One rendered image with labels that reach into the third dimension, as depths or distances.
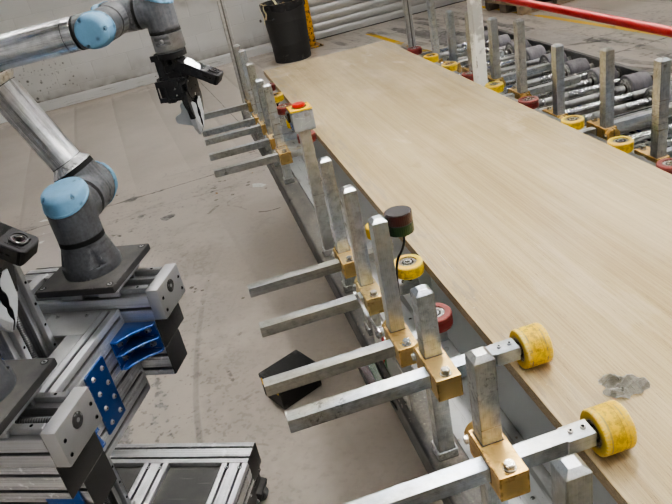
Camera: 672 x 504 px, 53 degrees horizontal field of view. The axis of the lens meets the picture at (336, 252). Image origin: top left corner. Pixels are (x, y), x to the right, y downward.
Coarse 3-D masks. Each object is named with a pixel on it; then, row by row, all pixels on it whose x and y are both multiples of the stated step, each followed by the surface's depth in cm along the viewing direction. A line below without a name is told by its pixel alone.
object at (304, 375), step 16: (416, 336) 155; (352, 352) 154; (368, 352) 153; (384, 352) 154; (304, 368) 152; (320, 368) 151; (336, 368) 152; (352, 368) 153; (272, 384) 149; (288, 384) 151; (304, 384) 152
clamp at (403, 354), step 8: (384, 328) 159; (408, 328) 157; (392, 336) 155; (400, 336) 154; (408, 336) 154; (400, 344) 152; (400, 352) 150; (408, 352) 151; (400, 360) 151; (408, 360) 152
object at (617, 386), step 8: (608, 376) 124; (616, 376) 124; (624, 376) 125; (632, 376) 124; (600, 384) 125; (608, 384) 124; (616, 384) 123; (624, 384) 122; (632, 384) 121; (640, 384) 122; (648, 384) 122; (608, 392) 122; (616, 392) 121; (624, 392) 121; (632, 392) 121; (640, 392) 121
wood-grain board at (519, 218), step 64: (320, 64) 394; (384, 64) 366; (320, 128) 289; (384, 128) 274; (448, 128) 260; (512, 128) 247; (384, 192) 219; (448, 192) 210; (512, 192) 202; (576, 192) 194; (640, 192) 187; (448, 256) 176; (512, 256) 170; (576, 256) 165; (640, 256) 159; (512, 320) 147; (576, 320) 143; (640, 320) 139; (576, 384) 126; (640, 448) 111
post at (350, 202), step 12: (348, 192) 166; (348, 204) 168; (348, 216) 169; (360, 216) 170; (348, 228) 173; (360, 228) 171; (360, 240) 173; (360, 252) 174; (360, 264) 176; (360, 276) 177; (372, 276) 178
